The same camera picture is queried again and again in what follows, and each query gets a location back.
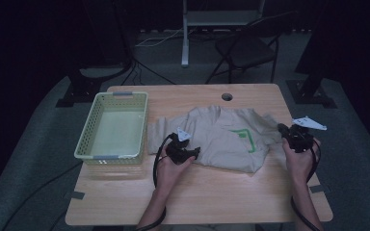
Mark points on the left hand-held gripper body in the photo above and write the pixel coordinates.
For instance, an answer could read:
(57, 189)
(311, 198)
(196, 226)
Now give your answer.
(178, 150)

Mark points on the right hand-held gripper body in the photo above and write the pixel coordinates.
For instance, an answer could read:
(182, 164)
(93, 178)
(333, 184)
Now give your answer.
(300, 138)

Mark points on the beige t-shirt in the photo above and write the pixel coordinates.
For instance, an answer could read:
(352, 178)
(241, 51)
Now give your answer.
(224, 141)

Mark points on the person's left hand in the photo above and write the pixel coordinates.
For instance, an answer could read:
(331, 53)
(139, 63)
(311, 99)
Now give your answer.
(170, 173)

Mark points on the person's right hand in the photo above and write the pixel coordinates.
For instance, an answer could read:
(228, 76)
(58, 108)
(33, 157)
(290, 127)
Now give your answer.
(298, 163)

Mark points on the black stand with base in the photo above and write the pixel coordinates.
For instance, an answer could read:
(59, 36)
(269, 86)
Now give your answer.
(83, 89)
(311, 89)

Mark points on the grey tape piece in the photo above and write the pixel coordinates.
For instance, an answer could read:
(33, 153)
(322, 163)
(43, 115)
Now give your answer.
(319, 189)
(77, 195)

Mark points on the light green plastic basket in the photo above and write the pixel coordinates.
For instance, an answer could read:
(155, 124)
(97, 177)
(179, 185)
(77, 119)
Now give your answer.
(118, 134)

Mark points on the black folding chair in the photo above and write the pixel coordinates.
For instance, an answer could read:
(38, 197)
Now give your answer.
(247, 48)

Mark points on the white metal stand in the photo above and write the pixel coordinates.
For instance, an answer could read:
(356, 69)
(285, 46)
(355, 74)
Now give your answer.
(186, 32)

